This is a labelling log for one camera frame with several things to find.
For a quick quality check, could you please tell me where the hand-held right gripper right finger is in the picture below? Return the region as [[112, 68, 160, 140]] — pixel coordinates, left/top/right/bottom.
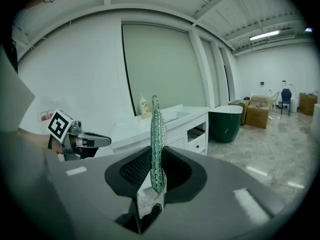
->
[[162, 145, 285, 225]]

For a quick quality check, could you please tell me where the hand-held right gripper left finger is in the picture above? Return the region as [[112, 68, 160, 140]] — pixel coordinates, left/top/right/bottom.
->
[[46, 145, 153, 235]]

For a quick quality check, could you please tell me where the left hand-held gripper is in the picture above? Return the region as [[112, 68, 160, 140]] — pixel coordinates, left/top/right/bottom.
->
[[47, 108, 112, 162]]

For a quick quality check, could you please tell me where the person's left forearm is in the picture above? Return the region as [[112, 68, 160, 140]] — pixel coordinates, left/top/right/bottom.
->
[[16, 128, 65, 157]]

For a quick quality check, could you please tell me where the clear bottle with red label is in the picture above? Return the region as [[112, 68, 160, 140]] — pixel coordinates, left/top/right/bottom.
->
[[36, 97, 59, 129]]

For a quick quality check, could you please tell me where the orange dish soap bottle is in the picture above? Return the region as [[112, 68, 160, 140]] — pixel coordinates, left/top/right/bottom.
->
[[138, 92, 152, 120]]

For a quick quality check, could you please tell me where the white vanity cabinet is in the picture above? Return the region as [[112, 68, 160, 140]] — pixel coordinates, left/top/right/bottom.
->
[[109, 103, 210, 158]]

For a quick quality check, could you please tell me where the dark green bathtub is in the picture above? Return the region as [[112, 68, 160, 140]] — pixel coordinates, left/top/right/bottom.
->
[[208, 105, 244, 144]]

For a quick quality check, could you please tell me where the person's grey shirt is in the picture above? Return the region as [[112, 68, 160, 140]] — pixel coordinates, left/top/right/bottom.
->
[[0, 43, 76, 240]]

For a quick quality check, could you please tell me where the dark cardboard box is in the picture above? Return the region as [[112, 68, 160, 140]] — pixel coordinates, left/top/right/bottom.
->
[[227, 99, 250, 126]]

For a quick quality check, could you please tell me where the large cardboard box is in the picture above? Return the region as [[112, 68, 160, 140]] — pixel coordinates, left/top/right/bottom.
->
[[245, 101, 271, 130]]

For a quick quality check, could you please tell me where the wide grey roller blind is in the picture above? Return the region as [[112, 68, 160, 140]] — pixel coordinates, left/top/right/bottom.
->
[[121, 21, 208, 117]]

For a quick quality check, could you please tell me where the small cardboard box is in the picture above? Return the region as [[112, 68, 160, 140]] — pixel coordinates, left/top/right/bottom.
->
[[249, 95, 271, 108]]

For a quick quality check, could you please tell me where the white waste bin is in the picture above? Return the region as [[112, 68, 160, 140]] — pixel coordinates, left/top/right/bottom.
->
[[289, 97, 300, 114]]

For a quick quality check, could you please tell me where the blue chair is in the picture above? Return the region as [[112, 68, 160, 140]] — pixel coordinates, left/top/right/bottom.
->
[[279, 88, 293, 117]]

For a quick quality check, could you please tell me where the narrow grey roller blind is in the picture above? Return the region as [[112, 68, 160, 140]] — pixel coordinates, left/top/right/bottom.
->
[[199, 38, 222, 109]]

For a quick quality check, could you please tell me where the tall cardboard box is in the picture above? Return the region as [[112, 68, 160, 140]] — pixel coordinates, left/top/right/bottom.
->
[[298, 92, 319, 117]]

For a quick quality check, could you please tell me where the ceiling tube light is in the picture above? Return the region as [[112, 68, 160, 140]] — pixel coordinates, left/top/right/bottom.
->
[[249, 29, 281, 42]]

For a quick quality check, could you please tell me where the clear wire chair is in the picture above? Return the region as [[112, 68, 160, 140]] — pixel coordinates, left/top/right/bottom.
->
[[267, 89, 281, 114]]

